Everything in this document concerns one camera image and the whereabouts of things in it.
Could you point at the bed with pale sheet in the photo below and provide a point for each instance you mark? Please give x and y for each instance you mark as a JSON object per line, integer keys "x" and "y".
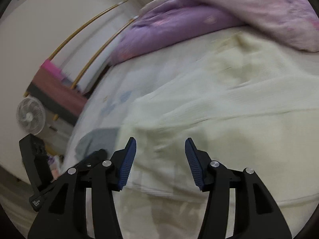
{"x": 117, "y": 92}

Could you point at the white electric fan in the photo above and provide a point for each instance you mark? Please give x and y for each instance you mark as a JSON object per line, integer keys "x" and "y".
{"x": 30, "y": 115}

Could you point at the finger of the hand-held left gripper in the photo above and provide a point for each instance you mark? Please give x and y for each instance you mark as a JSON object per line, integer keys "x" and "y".
{"x": 96, "y": 156}

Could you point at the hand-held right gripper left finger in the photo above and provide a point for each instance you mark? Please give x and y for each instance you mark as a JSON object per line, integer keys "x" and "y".
{"x": 127, "y": 165}

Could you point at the pink cloth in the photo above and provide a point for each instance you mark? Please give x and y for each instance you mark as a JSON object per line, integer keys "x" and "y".
{"x": 51, "y": 68}

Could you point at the wooden wall rail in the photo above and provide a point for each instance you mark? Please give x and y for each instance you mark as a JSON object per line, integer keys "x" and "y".
{"x": 99, "y": 52}
{"x": 82, "y": 28}

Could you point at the purple floral duvet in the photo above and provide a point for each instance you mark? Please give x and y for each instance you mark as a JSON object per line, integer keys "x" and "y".
{"x": 174, "y": 27}

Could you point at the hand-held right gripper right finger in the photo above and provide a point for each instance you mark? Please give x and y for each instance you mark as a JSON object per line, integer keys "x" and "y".
{"x": 195, "y": 165}

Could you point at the grey hoodie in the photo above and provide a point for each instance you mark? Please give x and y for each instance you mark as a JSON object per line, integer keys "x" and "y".
{"x": 97, "y": 139}

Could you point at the pale white garment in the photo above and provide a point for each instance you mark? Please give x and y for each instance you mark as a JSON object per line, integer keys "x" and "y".
{"x": 224, "y": 104}

